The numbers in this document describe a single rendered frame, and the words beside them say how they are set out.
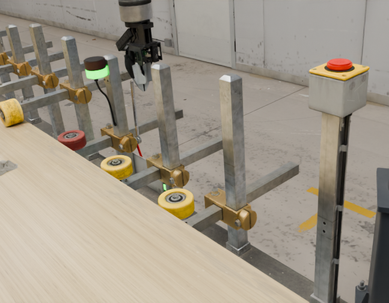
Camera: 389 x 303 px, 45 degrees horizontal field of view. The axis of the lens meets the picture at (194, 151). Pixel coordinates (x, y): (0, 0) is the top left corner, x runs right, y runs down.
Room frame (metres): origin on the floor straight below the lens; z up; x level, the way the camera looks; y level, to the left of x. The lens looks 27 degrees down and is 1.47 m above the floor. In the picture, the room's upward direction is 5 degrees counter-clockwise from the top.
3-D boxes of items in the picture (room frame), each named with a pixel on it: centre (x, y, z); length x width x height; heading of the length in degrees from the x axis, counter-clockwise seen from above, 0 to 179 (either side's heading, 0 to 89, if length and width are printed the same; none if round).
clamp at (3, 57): (2.15, 0.85, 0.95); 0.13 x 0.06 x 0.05; 38
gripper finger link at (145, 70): (1.36, 0.11, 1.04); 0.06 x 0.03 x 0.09; 38
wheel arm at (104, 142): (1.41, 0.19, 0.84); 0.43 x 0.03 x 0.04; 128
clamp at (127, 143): (1.36, 0.24, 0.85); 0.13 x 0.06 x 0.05; 38
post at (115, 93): (1.34, 0.22, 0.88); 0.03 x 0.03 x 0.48; 38
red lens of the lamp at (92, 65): (1.31, 0.26, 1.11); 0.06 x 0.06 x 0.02
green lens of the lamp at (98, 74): (1.31, 0.26, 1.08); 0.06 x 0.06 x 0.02
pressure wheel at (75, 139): (1.28, 0.36, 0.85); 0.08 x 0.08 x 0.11
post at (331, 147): (0.74, -0.25, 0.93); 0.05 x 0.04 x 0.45; 38
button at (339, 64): (0.75, -0.25, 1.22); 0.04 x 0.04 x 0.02
